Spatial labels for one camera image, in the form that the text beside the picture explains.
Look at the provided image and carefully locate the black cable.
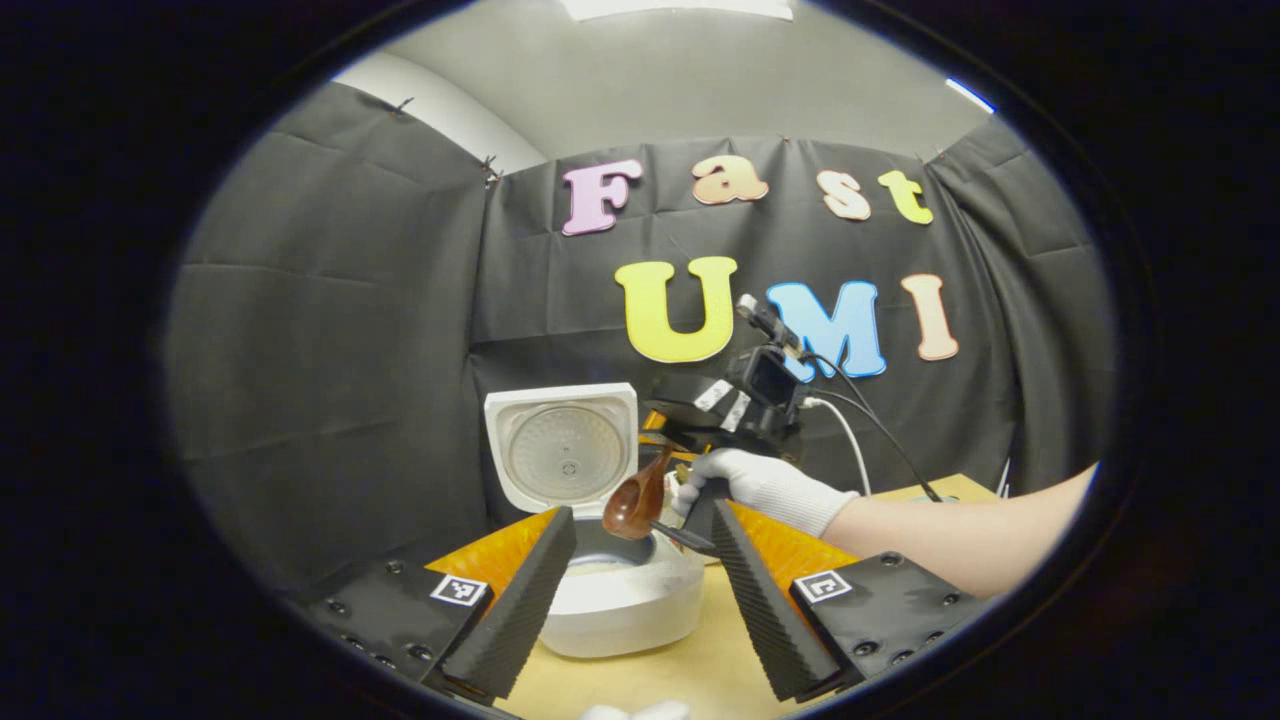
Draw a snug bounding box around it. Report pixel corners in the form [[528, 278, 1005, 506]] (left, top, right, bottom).
[[800, 350, 943, 504]]

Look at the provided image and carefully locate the brown wooden spoon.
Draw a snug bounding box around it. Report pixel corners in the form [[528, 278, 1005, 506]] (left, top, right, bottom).
[[602, 445, 676, 542]]

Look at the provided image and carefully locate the white rice cooker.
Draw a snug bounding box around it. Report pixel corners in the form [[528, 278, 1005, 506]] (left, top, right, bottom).
[[484, 382, 707, 659]]

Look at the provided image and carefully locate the black backdrop cloth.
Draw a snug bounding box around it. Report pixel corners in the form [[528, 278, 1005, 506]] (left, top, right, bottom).
[[165, 82, 1116, 601]]

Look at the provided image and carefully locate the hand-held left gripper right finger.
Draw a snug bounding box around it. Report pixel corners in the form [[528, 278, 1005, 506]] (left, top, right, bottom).
[[710, 498, 1001, 703]]

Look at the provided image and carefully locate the white cable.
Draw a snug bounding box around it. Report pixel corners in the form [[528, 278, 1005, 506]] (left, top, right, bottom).
[[803, 396, 873, 498]]

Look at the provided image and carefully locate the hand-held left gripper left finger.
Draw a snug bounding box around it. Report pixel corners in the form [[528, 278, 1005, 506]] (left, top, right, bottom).
[[300, 505, 578, 701]]

